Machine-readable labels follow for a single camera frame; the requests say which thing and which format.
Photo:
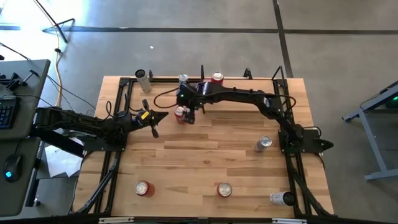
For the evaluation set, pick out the black desk support beam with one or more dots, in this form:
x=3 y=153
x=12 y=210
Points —
x=56 y=141

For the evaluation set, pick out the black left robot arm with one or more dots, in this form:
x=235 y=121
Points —
x=77 y=121

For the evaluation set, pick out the black keyboard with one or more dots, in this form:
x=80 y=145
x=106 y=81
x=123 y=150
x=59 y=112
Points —
x=7 y=113

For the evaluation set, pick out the blue silver Red Bull can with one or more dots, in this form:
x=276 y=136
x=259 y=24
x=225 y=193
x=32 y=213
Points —
x=262 y=143
x=183 y=77

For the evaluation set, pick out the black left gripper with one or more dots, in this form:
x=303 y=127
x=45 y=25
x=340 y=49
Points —
x=146 y=118

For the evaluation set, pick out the wooden shelf black frame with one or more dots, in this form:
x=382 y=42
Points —
x=233 y=107

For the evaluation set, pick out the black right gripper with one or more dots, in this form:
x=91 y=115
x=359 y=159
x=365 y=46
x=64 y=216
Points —
x=189 y=96

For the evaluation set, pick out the red Coca-Cola can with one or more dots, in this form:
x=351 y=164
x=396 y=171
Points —
x=217 y=76

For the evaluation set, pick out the tall white beverage can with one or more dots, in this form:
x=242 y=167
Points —
x=144 y=83
x=278 y=198

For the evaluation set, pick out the grey desk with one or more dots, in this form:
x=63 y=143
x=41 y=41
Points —
x=29 y=102

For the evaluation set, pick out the red soda can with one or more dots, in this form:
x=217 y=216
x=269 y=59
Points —
x=148 y=189

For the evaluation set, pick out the black desk clamp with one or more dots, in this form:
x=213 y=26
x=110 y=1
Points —
x=14 y=82

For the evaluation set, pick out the white paper sheet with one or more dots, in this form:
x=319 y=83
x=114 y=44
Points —
x=60 y=161

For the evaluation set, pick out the white metal bracket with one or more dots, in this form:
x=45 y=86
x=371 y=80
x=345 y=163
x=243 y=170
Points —
x=289 y=221
x=115 y=220

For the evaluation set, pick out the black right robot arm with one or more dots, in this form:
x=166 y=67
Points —
x=242 y=93

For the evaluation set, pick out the black tripod stand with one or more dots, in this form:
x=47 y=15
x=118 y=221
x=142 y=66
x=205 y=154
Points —
x=49 y=20

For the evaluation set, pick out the black computer mouse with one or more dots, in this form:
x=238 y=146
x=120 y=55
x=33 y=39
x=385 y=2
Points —
x=14 y=165

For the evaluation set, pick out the red Fanta strawberry can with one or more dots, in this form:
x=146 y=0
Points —
x=224 y=189
x=179 y=113

